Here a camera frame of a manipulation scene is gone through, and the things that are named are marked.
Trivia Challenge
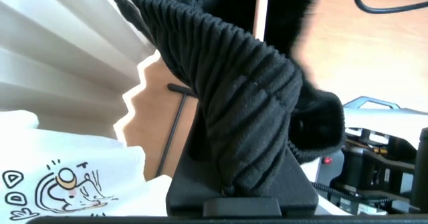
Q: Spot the black clothes rack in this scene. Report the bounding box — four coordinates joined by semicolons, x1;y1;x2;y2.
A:
98;0;199;179

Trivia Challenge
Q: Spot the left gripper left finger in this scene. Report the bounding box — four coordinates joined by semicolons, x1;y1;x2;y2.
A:
165;106;224;217

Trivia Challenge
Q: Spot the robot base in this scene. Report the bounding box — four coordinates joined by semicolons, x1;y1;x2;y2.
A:
299;96;428;217

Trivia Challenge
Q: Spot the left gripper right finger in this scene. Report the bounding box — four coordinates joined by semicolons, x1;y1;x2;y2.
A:
263;146;319;217

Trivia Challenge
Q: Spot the white printed T-shirt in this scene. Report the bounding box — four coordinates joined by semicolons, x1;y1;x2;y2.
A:
0;109;173;218

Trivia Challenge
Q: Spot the black ribbed garment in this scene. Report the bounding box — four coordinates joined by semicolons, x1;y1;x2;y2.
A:
122;0;346;198

